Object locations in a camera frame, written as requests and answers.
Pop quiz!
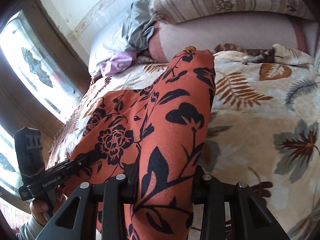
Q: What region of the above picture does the person's left hand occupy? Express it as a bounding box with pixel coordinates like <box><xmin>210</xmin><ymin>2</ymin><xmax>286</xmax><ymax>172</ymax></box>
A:
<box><xmin>29</xmin><ymin>183</ymin><xmax>67</xmax><ymax>228</ymax></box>

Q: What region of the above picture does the pink mauve bed sheet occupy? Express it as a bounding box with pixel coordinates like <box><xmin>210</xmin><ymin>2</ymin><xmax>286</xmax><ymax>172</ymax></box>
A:
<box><xmin>148</xmin><ymin>12</ymin><xmax>318</xmax><ymax>63</ymax></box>

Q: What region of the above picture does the cream leaf-pattern blanket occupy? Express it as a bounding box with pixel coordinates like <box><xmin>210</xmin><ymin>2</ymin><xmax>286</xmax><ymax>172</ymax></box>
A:
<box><xmin>48</xmin><ymin>47</ymin><xmax>319</xmax><ymax>239</ymax></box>

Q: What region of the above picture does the black camera box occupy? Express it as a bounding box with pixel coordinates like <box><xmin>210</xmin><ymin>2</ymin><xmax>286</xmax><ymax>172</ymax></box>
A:
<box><xmin>14</xmin><ymin>127</ymin><xmax>45</xmax><ymax>182</ymax></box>

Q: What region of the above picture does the grey cloth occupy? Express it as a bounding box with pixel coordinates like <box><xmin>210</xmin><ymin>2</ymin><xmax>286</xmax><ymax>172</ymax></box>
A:
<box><xmin>125</xmin><ymin>0</ymin><xmax>155</xmax><ymax>51</ymax></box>

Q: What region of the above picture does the purple floral cloth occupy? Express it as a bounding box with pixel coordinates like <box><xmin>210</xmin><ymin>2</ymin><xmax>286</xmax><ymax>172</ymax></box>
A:
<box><xmin>99</xmin><ymin>51</ymin><xmax>137</xmax><ymax>77</ymax></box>

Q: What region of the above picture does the light blue pillow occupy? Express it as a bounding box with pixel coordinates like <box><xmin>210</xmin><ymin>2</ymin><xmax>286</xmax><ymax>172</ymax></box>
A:
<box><xmin>88</xmin><ymin>5</ymin><xmax>139</xmax><ymax>77</ymax></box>

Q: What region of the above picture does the orange black floral garment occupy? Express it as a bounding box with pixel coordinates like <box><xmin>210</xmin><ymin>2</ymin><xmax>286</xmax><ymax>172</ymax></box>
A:
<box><xmin>63</xmin><ymin>48</ymin><xmax>215</xmax><ymax>239</ymax></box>

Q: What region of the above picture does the grey sleeve forearm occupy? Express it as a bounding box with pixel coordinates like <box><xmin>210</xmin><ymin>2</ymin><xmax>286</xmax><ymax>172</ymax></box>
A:
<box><xmin>15</xmin><ymin>215</ymin><xmax>43</xmax><ymax>240</ymax></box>

